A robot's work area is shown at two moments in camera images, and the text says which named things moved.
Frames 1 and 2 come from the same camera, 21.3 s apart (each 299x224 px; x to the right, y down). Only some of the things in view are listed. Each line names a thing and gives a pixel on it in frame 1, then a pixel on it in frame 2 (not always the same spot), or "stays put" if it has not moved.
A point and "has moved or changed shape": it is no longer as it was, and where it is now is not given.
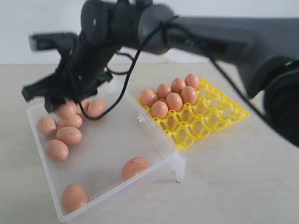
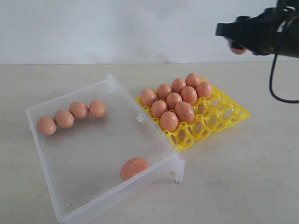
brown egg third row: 69,135 to 184,112
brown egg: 174,101 stays put
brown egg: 159,109 stays put
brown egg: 188,94 stays put
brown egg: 46,126 stays put
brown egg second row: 73,121 to 64,119
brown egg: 177,84 stays put
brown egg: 163,90 stays put
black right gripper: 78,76 to 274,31
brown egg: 192,80 stays put
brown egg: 148,97 stays put
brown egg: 67,111 to 203,89
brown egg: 57,150 has moved or changed shape
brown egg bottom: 74,198 to 169,121
